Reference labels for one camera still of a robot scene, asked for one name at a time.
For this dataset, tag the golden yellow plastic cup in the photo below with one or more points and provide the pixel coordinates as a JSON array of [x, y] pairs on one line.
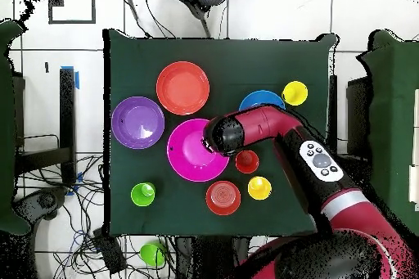
[[259, 189]]

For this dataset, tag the red-orange plastic cup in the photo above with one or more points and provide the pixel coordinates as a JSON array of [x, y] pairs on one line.
[[247, 162]]

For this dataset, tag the green plastic cup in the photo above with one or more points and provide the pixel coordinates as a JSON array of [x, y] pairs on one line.
[[143, 195]]

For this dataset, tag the black power strip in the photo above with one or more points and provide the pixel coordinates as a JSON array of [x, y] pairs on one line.
[[109, 252]]

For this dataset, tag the small orange bowl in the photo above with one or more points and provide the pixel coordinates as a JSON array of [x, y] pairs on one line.
[[223, 198]]

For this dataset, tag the pink plastic bowl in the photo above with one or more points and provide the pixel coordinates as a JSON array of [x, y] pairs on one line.
[[188, 154]]

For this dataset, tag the green bowl on floor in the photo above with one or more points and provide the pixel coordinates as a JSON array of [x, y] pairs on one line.
[[150, 254]]

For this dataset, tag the black square frame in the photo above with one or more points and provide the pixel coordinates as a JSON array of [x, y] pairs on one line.
[[72, 22]]

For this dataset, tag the blue tape strip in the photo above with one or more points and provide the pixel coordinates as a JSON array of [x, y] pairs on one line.
[[77, 81]]

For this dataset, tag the black chair base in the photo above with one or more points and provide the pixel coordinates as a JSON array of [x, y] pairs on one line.
[[42, 202]]

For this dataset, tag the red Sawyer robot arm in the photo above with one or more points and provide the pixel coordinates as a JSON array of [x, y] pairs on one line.
[[262, 125]]

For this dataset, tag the dark green tablecloth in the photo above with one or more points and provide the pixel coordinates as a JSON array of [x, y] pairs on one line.
[[262, 63]]

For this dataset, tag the lemon yellow plastic cup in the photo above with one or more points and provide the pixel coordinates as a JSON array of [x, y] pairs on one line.
[[294, 93]]

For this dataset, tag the purple plastic bowl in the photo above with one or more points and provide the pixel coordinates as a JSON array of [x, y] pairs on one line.
[[137, 122]]

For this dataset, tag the large shallow orange bowl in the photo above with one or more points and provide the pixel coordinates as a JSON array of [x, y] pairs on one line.
[[182, 88]]

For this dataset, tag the light blue plastic bowl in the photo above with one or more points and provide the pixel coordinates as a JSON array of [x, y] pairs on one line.
[[262, 99]]

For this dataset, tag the black stand frame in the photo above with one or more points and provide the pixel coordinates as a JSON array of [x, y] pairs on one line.
[[358, 112], [67, 112]]

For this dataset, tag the green cloth side table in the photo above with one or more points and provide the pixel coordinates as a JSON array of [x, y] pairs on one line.
[[392, 95], [6, 128]]

